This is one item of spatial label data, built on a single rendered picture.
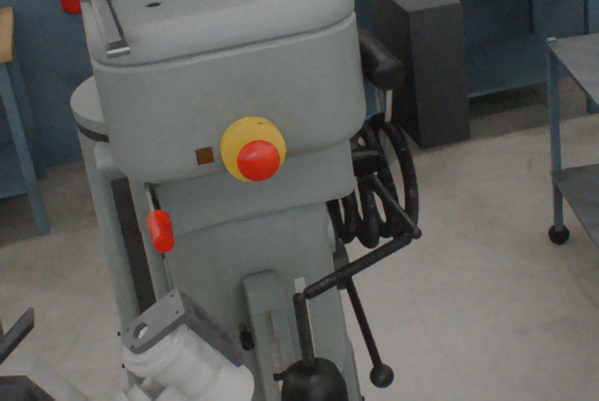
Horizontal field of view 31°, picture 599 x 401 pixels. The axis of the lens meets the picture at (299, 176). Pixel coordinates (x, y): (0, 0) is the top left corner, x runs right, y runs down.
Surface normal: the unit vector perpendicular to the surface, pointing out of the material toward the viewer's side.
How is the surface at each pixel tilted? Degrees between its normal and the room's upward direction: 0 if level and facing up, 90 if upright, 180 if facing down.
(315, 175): 90
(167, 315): 32
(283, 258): 90
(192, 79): 90
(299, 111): 90
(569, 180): 0
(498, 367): 0
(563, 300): 0
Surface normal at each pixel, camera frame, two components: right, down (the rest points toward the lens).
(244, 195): 0.22, 0.39
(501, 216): -0.14, -0.90
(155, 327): -0.56, -0.59
